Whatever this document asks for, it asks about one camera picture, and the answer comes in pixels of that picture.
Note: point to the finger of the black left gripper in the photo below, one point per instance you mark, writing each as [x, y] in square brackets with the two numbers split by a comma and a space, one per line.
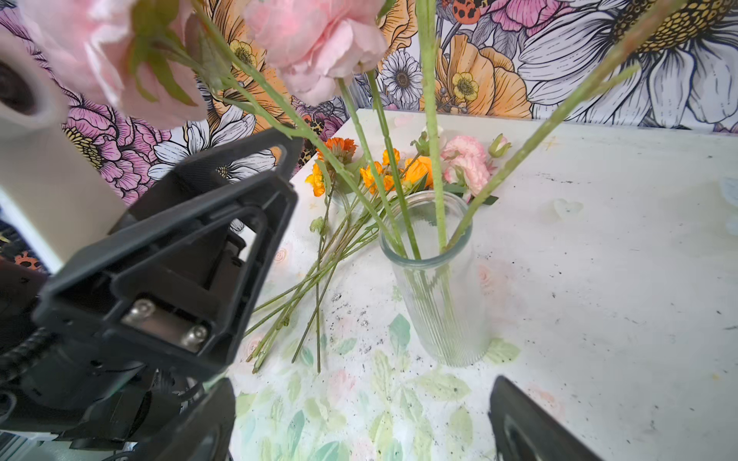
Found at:
[176, 289]
[260, 155]

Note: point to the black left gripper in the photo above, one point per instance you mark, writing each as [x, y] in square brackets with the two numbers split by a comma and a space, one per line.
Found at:
[76, 391]

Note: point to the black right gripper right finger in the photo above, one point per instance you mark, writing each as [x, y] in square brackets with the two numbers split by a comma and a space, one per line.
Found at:
[524, 431]

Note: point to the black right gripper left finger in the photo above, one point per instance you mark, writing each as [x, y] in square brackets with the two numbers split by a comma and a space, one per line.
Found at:
[202, 432]

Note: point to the light pink peony stem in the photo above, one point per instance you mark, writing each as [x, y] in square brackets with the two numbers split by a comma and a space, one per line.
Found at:
[171, 63]

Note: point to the cream rose flower stem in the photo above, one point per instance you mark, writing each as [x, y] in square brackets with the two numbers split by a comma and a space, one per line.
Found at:
[397, 186]

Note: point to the orange daisy flower stem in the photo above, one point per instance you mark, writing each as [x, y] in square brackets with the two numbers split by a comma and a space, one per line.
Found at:
[351, 229]

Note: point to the clear glass vase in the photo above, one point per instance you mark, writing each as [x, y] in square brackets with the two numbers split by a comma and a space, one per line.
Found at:
[441, 288]

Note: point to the pink white rose stem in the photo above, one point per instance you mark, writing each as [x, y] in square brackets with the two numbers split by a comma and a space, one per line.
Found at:
[468, 166]

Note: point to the white carnation flower stem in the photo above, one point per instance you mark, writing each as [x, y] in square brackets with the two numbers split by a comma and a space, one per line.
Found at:
[425, 11]

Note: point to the pink carnation flower stem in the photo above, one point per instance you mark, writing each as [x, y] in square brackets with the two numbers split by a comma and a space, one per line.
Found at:
[598, 82]

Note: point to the orange yellow ranunculus stem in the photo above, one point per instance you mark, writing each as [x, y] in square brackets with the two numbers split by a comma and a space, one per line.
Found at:
[320, 180]

